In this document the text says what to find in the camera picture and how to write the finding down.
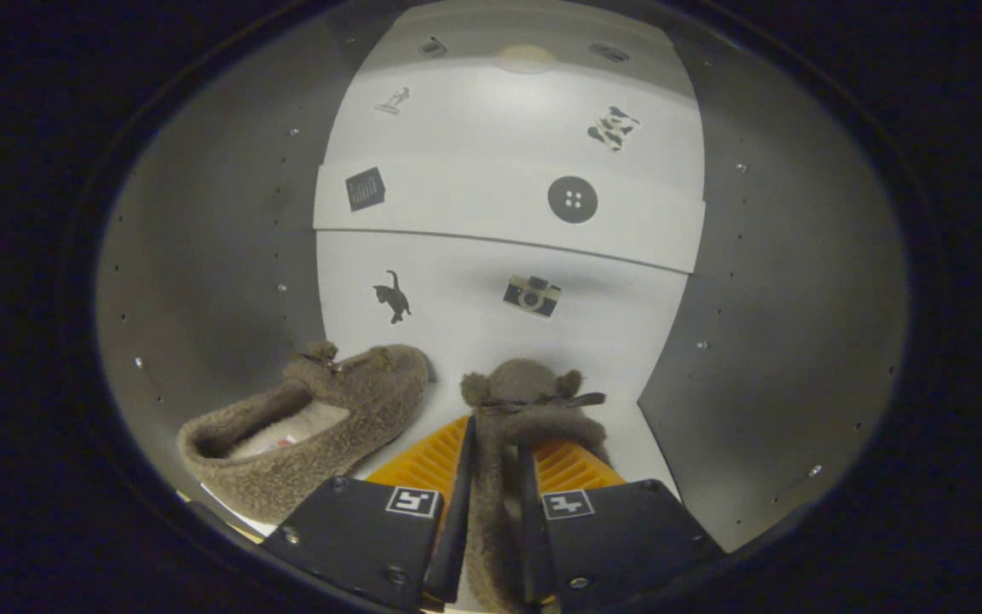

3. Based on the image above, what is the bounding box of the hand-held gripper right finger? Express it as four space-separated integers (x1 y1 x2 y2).
515 437 726 608

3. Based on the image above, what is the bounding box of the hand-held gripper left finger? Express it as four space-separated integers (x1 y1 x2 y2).
261 415 477 611

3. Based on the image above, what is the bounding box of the brown fluffy shoe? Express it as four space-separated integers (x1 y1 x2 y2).
459 358 611 613
177 341 430 525

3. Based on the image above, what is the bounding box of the grey shoe cabinet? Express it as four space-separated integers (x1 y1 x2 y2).
95 0 910 555

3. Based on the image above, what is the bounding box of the white cabinet shelf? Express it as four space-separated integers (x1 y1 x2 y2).
197 379 681 540

